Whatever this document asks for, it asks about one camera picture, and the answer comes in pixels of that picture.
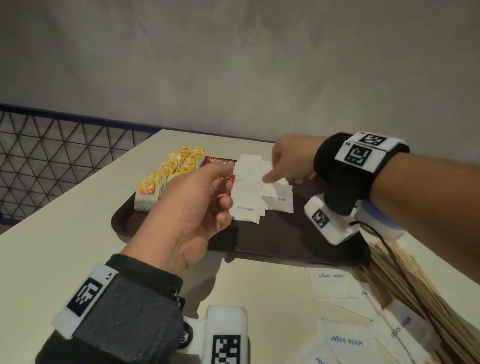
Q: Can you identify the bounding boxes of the person's left hand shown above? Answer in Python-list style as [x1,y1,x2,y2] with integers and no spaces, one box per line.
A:
[120,163,235,278]

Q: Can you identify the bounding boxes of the person's right hand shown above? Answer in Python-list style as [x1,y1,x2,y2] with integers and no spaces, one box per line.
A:
[262,134,329,185]

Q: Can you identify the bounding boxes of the row of tea bags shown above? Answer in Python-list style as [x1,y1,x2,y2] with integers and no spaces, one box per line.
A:
[133,146,192,214]
[161,146,206,188]

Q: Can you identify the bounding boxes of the row of red coffee sachets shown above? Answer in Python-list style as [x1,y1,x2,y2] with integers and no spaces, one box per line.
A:
[202,155,238,200]

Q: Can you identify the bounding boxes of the dark brown tray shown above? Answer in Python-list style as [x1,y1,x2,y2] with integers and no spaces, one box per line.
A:
[111,164,370,267]

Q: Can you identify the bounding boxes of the pile of white sugar packets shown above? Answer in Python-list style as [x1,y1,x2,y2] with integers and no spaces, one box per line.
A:
[288,265,440,364]

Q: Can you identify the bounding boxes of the pile of wooden stir sticks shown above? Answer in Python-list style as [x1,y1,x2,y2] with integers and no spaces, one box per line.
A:
[354,239,480,364]

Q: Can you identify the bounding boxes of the person's right forearm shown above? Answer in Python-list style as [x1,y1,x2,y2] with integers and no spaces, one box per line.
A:
[369,151,480,286]

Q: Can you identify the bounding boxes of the black left wrist band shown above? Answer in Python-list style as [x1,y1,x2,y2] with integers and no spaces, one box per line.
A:
[35,253,187,364]

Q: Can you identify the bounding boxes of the blue and white mug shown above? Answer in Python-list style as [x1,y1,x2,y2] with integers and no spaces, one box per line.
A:
[354,199,407,242]

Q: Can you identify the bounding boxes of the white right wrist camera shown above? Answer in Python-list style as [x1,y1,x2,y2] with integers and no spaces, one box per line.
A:
[303,193,363,247]

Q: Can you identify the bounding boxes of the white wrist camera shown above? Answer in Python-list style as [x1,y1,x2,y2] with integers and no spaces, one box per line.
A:
[179,305,249,364]
[303,193,363,247]

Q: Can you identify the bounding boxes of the black cable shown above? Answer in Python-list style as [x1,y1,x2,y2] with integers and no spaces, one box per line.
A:
[348,221,387,245]

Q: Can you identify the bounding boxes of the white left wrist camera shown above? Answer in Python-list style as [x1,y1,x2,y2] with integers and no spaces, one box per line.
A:
[179,305,249,364]

